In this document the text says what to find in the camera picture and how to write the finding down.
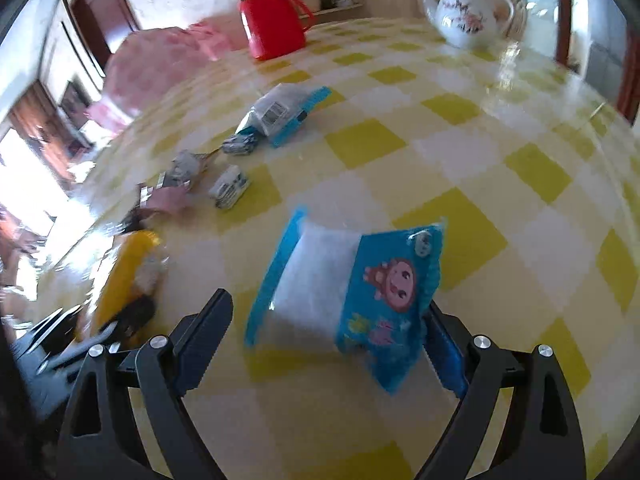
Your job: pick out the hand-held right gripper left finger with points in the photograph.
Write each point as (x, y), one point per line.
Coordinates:
(200, 340)

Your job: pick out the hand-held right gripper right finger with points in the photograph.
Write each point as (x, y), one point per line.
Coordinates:
(450, 355)

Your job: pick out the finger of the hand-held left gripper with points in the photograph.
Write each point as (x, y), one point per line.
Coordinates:
(134, 221)
(135, 317)

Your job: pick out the pink snack packet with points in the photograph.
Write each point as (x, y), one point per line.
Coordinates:
(167, 199)

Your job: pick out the yellow snack packet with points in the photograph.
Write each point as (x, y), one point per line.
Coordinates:
(125, 270)

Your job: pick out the small white blue candy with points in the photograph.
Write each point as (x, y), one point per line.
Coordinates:
(187, 167)
(230, 187)
(240, 143)

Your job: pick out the blue cartoon snack packet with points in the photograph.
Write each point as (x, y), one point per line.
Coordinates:
(390, 285)

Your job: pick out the blue white snack packet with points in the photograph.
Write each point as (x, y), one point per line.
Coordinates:
(280, 110)

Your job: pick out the pink checkered food cover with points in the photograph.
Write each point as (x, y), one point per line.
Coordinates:
(150, 70)

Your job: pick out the yellow checkered tablecloth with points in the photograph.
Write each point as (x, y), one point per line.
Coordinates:
(450, 160)

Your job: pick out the dark wooden door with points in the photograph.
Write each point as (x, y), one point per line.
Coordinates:
(100, 15)

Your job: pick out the red thermos jug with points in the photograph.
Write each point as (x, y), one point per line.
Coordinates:
(270, 20)

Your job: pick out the white floral teapot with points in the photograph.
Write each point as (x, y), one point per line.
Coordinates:
(465, 15)

